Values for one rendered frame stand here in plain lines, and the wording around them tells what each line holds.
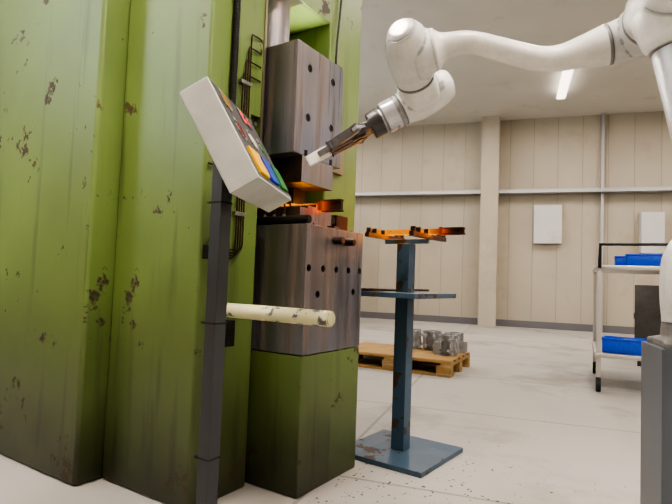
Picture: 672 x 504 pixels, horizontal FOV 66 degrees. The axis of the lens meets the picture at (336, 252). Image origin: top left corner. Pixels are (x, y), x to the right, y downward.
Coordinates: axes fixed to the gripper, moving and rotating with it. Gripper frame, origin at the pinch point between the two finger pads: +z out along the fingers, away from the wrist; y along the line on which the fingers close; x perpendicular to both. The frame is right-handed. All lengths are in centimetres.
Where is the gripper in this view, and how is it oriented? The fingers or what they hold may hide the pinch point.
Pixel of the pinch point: (318, 155)
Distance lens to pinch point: 148.4
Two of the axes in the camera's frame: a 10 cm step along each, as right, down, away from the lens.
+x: -4.6, -8.8, 1.1
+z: -8.8, 4.7, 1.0
